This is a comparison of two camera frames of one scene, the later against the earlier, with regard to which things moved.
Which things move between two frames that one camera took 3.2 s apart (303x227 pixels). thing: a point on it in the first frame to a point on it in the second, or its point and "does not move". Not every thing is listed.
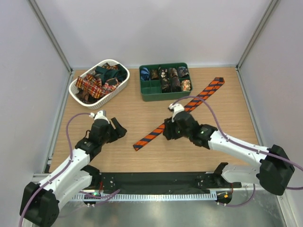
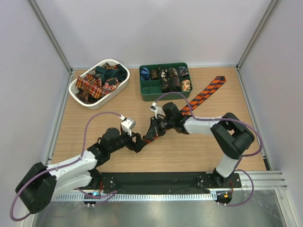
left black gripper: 120,133 to 139,143
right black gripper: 169,131 to 154,130
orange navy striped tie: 214,84 does not move
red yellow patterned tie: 93,86 does not move
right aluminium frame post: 245,52 does not move
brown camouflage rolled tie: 155,74 does not move
